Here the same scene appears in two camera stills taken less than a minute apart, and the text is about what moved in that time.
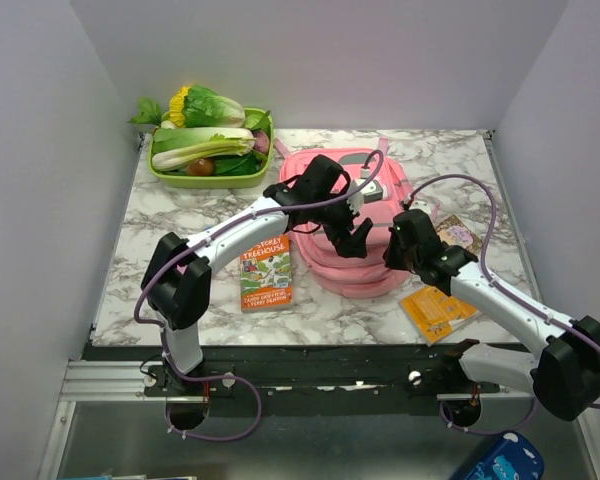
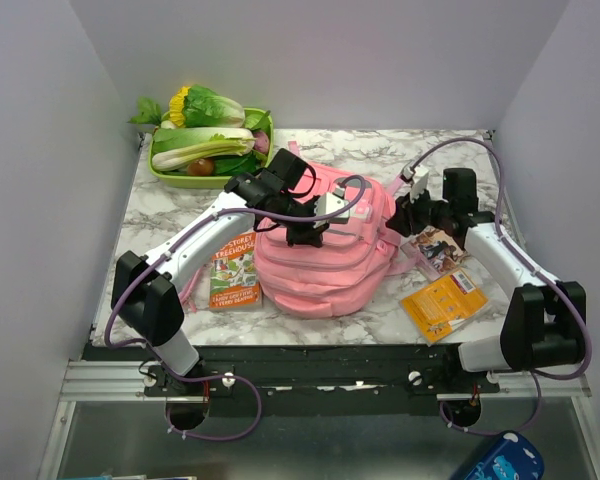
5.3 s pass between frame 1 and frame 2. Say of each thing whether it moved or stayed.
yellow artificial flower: stayed
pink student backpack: moved
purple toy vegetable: stayed
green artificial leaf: stayed
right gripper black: moved
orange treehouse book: moved
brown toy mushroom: stayed
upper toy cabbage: stayed
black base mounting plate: stayed
